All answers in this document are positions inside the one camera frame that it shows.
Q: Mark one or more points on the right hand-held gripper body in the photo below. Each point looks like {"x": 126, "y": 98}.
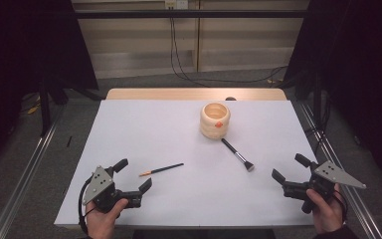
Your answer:
{"x": 331, "y": 176}

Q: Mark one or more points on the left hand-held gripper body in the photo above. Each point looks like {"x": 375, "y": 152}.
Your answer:
{"x": 99, "y": 186}

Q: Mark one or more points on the brown pencil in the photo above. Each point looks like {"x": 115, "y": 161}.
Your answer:
{"x": 164, "y": 169}

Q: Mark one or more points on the black makeup brush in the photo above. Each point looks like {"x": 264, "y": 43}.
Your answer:
{"x": 235, "y": 153}

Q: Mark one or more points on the cream ribbed brush holder cup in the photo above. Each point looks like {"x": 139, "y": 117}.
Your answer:
{"x": 212, "y": 129}

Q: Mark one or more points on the person's left hand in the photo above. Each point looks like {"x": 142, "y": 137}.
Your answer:
{"x": 101, "y": 224}

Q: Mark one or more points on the person's right hand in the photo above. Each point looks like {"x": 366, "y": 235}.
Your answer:
{"x": 328, "y": 214}

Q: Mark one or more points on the white table mat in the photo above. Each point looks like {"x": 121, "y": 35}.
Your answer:
{"x": 165, "y": 139}

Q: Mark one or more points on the black metal stand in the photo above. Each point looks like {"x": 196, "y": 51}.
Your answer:
{"x": 45, "y": 109}

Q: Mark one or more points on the yellow floor object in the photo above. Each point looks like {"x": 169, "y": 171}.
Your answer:
{"x": 32, "y": 110}

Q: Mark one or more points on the black curtain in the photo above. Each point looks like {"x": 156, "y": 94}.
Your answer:
{"x": 20, "y": 49}
{"x": 361, "y": 66}

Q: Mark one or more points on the aluminium floor rail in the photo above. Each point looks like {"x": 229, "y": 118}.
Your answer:
{"x": 23, "y": 176}
{"x": 344, "y": 186}

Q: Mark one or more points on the wooden wall strip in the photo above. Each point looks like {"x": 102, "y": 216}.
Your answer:
{"x": 198, "y": 40}

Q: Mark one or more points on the black horizontal frame bar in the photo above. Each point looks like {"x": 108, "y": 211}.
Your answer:
{"x": 185, "y": 14}

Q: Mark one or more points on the white wall socket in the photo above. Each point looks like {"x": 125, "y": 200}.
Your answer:
{"x": 176, "y": 4}

